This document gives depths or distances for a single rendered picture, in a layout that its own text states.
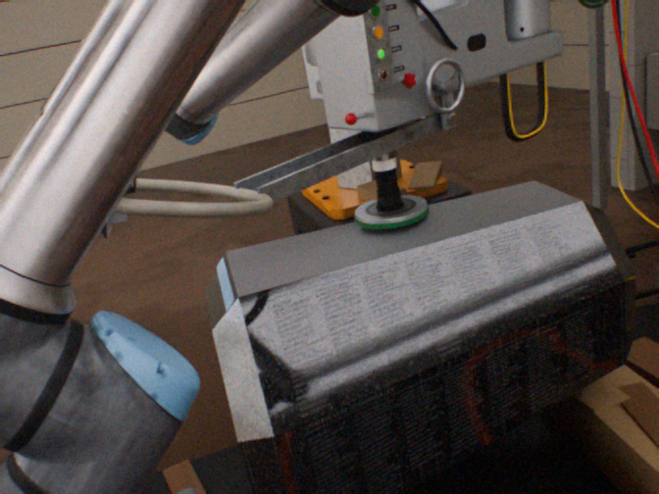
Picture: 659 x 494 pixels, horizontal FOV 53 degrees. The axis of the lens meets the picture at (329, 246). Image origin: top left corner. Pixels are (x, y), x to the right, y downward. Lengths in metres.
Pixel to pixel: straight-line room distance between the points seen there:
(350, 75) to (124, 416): 1.23
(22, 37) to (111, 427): 7.07
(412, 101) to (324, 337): 0.67
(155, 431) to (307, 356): 0.89
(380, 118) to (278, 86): 6.43
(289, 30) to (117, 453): 0.54
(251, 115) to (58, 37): 2.24
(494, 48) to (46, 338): 1.63
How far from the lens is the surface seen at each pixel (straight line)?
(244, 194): 1.65
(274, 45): 0.91
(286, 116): 8.20
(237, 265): 1.85
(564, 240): 1.89
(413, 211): 1.88
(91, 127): 0.67
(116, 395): 0.73
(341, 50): 1.77
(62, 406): 0.73
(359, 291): 1.67
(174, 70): 0.67
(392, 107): 1.76
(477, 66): 2.02
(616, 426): 2.15
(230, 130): 8.01
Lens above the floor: 1.53
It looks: 21 degrees down
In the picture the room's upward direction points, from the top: 10 degrees counter-clockwise
